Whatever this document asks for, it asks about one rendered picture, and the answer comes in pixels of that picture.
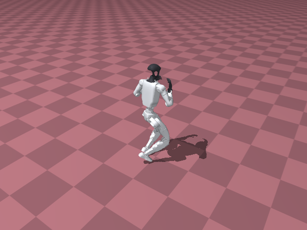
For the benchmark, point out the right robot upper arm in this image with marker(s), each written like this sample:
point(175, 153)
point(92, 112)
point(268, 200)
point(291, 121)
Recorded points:
point(162, 90)

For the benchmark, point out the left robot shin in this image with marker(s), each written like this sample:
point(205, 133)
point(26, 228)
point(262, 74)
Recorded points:
point(154, 136)

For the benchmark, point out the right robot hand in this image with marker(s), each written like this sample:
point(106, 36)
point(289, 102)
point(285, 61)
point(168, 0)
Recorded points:
point(170, 85)

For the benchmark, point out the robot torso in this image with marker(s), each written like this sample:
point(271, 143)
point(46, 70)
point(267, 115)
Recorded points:
point(150, 98)

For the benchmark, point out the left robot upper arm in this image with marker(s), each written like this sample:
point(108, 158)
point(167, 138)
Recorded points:
point(138, 88)

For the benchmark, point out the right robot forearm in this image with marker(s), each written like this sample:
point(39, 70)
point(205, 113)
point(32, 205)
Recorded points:
point(170, 97)

